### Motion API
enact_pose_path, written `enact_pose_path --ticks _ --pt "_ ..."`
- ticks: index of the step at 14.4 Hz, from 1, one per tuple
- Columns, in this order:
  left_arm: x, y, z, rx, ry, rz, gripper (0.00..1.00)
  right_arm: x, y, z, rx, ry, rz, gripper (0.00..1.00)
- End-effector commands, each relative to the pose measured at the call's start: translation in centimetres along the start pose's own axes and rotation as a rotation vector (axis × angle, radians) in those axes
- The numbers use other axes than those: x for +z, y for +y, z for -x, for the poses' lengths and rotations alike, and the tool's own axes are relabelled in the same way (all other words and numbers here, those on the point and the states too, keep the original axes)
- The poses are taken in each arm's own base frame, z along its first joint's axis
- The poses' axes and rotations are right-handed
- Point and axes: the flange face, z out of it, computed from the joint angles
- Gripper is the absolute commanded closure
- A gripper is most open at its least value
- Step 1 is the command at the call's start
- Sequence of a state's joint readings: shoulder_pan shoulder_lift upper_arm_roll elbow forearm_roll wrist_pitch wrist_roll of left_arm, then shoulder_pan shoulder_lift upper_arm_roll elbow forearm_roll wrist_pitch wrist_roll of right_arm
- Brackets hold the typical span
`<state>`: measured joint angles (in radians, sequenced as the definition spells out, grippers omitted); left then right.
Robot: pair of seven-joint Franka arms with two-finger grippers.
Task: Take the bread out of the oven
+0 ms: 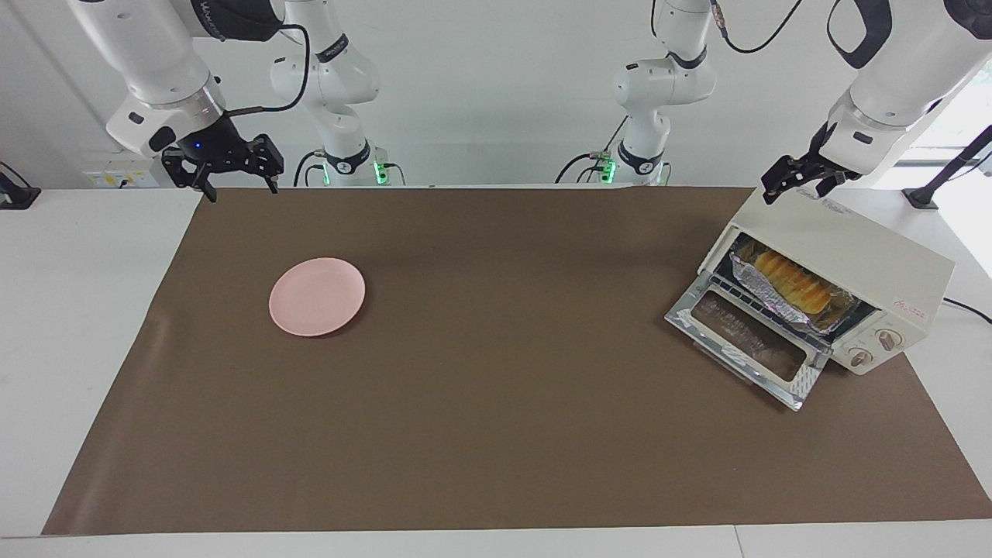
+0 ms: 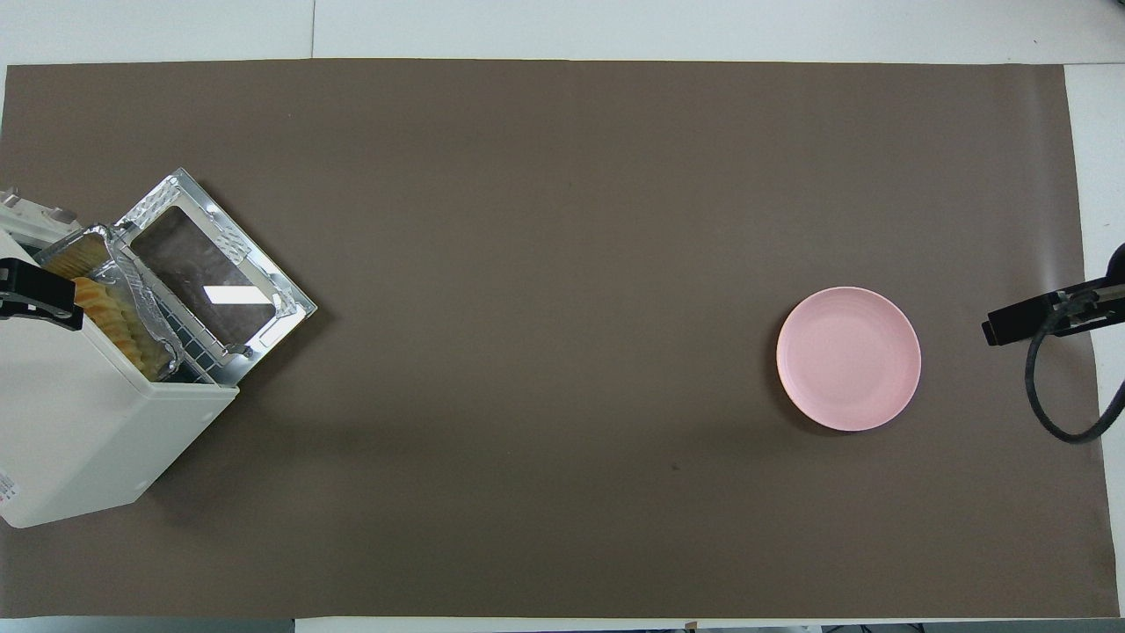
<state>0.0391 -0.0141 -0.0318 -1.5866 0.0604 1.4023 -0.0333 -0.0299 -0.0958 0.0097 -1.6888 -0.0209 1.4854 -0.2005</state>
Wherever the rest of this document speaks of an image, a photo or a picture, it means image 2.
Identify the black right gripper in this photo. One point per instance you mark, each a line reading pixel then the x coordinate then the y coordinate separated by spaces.
pixel 1019 318

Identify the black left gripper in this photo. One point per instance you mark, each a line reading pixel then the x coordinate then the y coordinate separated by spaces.
pixel 35 283

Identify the yellow ridged bread loaf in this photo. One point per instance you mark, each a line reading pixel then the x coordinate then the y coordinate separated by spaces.
pixel 110 316

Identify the aluminium foil tray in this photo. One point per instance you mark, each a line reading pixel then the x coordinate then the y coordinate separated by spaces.
pixel 132 290

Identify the white toaster oven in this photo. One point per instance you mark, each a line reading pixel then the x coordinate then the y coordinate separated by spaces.
pixel 79 422

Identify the glass oven door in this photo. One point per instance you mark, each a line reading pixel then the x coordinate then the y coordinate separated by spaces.
pixel 215 281

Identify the pink round plate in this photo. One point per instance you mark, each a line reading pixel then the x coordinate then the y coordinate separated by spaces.
pixel 848 359

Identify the brown table mat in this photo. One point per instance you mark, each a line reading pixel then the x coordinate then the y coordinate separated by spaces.
pixel 562 264

